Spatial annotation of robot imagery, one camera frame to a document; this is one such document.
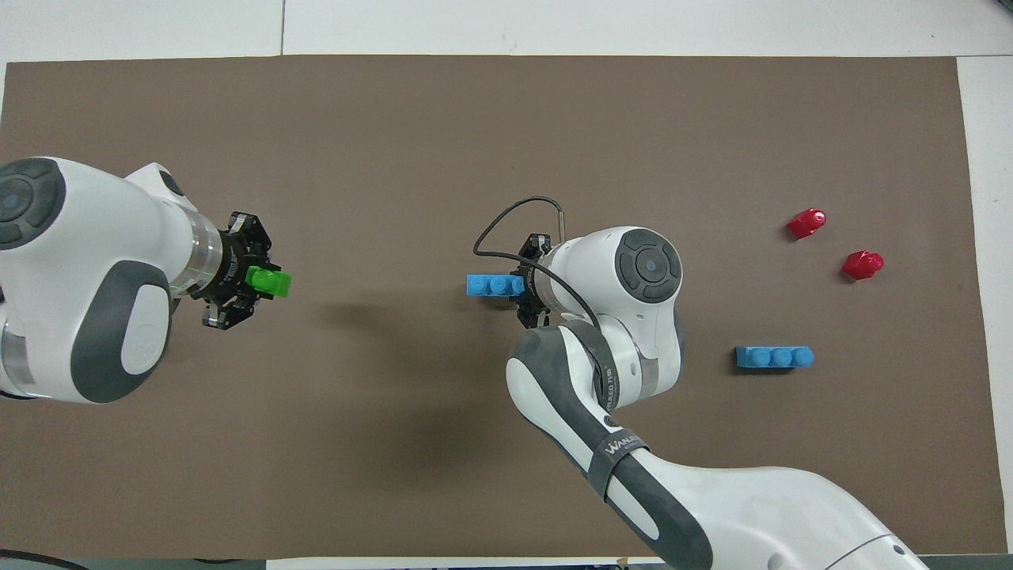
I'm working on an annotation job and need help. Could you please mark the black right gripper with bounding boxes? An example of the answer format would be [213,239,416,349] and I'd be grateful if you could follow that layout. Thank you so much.
[515,233,555,330]

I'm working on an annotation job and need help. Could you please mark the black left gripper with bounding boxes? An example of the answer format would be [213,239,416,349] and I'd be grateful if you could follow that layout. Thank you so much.
[190,211,273,333]

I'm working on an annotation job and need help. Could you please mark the plain green two-stud brick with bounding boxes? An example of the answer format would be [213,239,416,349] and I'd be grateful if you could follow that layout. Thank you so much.
[245,266,293,300]

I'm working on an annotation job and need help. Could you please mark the blue three-stud brick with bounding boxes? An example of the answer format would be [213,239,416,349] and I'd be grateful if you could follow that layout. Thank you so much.
[735,346,815,371]
[466,273,528,299]

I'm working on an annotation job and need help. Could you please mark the brown table mat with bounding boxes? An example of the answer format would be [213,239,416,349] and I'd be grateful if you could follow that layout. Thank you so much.
[0,54,1009,561]

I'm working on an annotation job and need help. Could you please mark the red single-stud brick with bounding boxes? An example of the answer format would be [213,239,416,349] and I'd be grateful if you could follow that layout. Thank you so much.
[840,250,886,282]
[786,208,828,240]

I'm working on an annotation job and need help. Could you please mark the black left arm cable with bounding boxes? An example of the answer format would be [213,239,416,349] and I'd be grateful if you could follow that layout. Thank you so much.
[0,548,89,570]

